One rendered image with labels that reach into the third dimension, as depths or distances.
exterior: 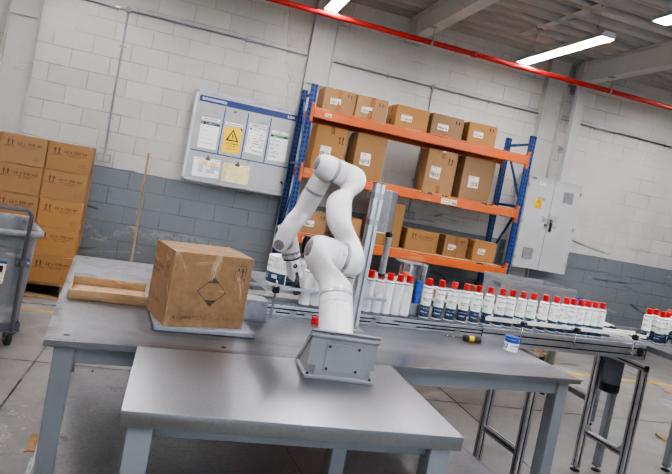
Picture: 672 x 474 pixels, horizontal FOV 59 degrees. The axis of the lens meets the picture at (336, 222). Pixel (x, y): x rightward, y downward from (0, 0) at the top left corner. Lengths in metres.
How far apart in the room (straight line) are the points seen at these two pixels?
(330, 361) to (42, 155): 4.19
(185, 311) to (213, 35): 5.33
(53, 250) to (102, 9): 2.86
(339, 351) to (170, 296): 0.63
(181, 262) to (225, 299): 0.22
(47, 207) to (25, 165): 0.40
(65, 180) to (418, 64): 4.39
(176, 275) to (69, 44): 5.35
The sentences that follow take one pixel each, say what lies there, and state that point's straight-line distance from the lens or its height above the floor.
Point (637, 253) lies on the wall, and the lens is 9.56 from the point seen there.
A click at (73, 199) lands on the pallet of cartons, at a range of 5.69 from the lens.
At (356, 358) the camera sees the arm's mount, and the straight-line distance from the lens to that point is 1.94.
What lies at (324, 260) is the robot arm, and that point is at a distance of 2.09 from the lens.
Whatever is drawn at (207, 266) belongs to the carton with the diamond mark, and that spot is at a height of 1.08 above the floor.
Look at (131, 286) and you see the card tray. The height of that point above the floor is 0.85.
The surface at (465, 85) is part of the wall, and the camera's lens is 7.95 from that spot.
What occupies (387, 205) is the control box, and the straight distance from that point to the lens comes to 2.64.
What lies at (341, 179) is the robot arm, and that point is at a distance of 2.36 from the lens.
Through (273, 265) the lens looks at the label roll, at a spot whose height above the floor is 0.98.
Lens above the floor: 1.43
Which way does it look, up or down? 3 degrees down
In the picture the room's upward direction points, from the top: 11 degrees clockwise
